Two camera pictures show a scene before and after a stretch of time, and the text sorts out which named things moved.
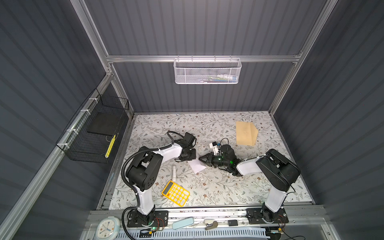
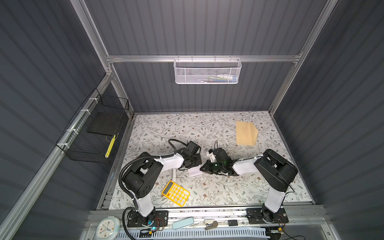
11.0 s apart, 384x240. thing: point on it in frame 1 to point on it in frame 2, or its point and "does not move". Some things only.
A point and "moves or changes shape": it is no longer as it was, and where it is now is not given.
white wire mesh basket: x=207 y=71 does not move
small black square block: x=232 y=222 does not move
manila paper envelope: x=246 y=133 does not move
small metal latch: x=211 y=226 does not move
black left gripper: x=193 y=150 to x=199 y=162
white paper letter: x=197 y=165 moves or changes shape
